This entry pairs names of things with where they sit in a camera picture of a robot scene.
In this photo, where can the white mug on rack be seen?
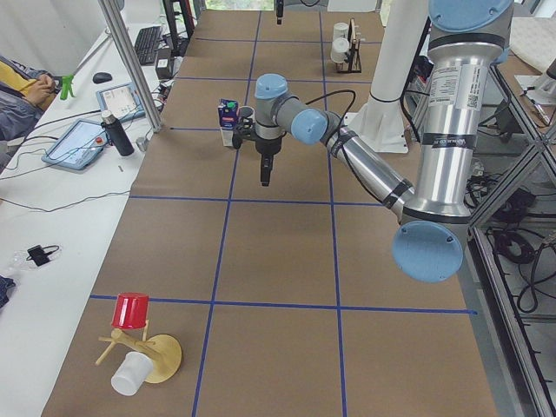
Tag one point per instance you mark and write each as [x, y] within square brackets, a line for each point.
[339, 50]
[340, 30]

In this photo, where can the blue teach pendant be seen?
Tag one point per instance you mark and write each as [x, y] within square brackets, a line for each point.
[122, 101]
[78, 147]

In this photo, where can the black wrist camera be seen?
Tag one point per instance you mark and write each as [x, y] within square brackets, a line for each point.
[243, 131]

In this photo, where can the black computer mouse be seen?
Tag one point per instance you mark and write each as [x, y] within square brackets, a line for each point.
[101, 77]

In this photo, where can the white plastic cup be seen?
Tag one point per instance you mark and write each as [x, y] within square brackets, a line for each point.
[132, 373]

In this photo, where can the blue white milk carton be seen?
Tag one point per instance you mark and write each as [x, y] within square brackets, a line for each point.
[228, 116]

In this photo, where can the black keyboard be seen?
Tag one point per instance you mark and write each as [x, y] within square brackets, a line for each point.
[147, 44]

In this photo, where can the wooden cup tree stand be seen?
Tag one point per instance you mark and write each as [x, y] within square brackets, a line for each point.
[164, 350]

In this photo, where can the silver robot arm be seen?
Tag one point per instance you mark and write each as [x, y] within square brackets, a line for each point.
[466, 38]

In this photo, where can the seated person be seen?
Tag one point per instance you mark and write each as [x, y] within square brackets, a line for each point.
[25, 94]

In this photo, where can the blue teach pendant far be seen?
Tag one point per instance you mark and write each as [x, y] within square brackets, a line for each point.
[122, 101]

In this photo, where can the white mug dark interior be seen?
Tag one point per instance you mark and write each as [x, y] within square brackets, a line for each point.
[246, 112]

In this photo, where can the black wire mug rack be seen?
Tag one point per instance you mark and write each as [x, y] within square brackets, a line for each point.
[353, 62]

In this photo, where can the aluminium frame post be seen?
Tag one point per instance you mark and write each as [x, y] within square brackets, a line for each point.
[126, 51]

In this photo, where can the red plastic cup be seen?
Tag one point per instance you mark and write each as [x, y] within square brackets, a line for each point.
[131, 311]

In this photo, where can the small black adapter device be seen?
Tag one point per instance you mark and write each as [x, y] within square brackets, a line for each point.
[40, 255]

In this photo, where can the green clamp tool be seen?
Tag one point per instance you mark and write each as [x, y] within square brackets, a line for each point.
[67, 87]

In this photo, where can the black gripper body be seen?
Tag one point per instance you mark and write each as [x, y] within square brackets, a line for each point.
[266, 148]

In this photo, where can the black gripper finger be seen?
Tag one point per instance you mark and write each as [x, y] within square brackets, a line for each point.
[279, 10]
[266, 170]

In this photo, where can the black water bottle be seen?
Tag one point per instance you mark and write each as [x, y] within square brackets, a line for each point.
[116, 133]

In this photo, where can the blue teach pendant near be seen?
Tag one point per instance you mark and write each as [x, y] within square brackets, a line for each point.
[78, 147]

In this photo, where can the black power box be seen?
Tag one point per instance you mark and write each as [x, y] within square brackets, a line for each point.
[167, 64]

